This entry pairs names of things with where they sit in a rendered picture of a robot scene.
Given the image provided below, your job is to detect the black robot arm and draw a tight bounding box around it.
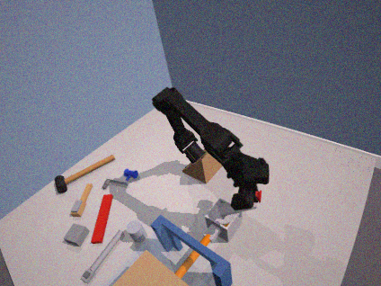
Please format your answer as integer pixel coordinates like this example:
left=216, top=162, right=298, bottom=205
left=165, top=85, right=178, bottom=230
left=152, top=87, right=270, bottom=186

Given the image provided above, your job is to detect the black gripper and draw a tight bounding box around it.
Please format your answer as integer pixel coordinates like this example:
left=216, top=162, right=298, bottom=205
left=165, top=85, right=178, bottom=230
left=227, top=173, right=259, bottom=210

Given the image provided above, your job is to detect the grey metal rod with square end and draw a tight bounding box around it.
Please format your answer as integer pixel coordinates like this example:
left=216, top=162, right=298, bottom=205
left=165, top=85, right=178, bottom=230
left=82, top=230, right=124, bottom=284

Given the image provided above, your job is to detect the grey crank handle with blue knob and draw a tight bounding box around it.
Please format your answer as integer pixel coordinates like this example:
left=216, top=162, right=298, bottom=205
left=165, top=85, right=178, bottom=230
left=102, top=169, right=138, bottom=189

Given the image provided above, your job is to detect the black-headed mallet with wooden handle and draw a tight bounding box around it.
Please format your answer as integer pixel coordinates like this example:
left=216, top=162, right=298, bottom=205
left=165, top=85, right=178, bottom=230
left=55, top=155, right=115, bottom=194

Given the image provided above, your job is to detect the blue flat bar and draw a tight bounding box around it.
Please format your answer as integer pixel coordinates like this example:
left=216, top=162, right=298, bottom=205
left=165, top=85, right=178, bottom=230
left=157, top=215, right=233, bottom=286

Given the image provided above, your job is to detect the grey cylinder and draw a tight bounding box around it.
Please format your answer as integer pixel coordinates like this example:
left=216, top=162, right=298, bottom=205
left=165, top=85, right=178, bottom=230
left=127, top=220, right=147, bottom=243

